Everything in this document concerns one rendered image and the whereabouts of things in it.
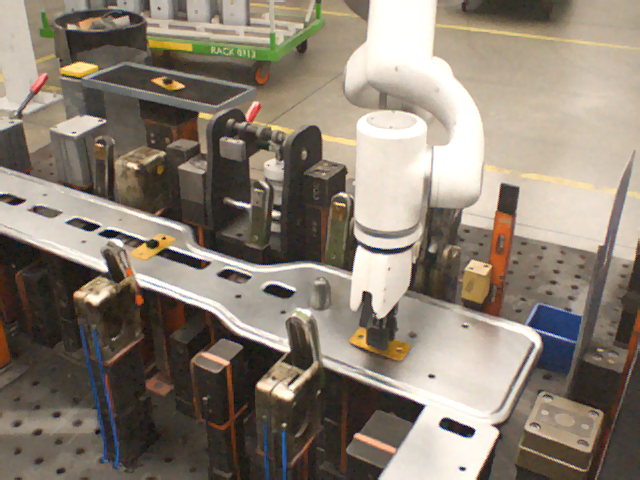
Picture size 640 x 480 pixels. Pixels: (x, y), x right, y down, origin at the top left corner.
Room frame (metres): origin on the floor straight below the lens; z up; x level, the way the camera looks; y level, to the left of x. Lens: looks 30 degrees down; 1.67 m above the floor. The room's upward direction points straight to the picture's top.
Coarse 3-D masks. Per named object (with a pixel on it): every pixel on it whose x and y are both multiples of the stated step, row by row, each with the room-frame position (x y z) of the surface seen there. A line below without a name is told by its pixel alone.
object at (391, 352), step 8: (360, 328) 0.87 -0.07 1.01; (352, 336) 0.85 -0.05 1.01; (360, 336) 0.85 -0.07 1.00; (360, 344) 0.83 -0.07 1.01; (392, 344) 0.83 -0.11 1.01; (400, 344) 0.83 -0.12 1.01; (408, 344) 0.83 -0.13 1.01; (376, 352) 0.81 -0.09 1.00; (384, 352) 0.81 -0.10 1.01; (392, 352) 0.81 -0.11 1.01; (400, 352) 0.81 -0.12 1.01; (408, 352) 0.82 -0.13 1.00
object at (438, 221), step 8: (432, 208) 1.00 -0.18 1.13; (440, 208) 1.00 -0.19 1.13; (432, 216) 1.01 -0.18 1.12; (440, 216) 1.00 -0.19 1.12; (448, 216) 0.99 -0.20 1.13; (432, 224) 1.00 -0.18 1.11; (440, 224) 1.00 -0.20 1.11; (448, 224) 0.99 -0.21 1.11; (424, 232) 1.00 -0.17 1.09; (432, 232) 1.00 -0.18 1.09; (440, 232) 1.00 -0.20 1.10; (448, 232) 0.99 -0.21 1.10; (424, 240) 1.00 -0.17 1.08; (440, 240) 0.98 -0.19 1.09; (448, 240) 1.00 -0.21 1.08; (424, 248) 0.99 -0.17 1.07; (440, 248) 0.98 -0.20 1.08; (424, 256) 0.99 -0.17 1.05; (440, 256) 0.98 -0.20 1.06; (440, 264) 0.98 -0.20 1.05
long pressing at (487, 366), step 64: (0, 192) 1.33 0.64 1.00; (64, 192) 1.33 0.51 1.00; (64, 256) 1.09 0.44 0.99; (192, 256) 1.08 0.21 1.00; (256, 320) 0.90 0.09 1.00; (320, 320) 0.90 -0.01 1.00; (448, 320) 0.90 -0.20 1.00; (384, 384) 0.76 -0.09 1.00; (448, 384) 0.75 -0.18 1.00; (512, 384) 0.75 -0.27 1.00
